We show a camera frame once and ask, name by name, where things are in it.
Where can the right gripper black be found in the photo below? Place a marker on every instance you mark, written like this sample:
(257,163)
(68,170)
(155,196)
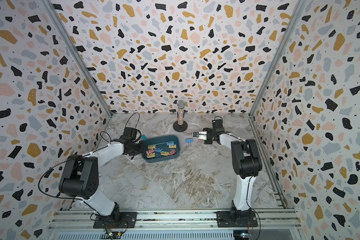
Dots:
(207,130)

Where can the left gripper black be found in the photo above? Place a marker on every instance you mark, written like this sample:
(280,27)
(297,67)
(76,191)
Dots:
(142,149)

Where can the teal plastic storage box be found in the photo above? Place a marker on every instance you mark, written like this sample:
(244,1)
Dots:
(161,148)

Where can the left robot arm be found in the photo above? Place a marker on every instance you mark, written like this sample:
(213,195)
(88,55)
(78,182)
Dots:
(80,178)

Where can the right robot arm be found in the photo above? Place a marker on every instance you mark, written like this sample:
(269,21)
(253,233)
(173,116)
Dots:
(246,162)

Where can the microphone on black stand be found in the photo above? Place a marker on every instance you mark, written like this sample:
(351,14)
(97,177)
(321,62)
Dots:
(180,125)

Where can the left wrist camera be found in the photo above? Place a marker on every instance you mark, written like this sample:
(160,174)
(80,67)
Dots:
(129,134)

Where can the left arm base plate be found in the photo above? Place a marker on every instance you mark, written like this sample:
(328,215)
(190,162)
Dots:
(115,220)

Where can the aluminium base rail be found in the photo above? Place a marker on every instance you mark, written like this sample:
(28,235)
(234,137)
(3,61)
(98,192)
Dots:
(178,224)

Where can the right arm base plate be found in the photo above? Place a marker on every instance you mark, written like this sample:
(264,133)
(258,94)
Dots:
(228,219)

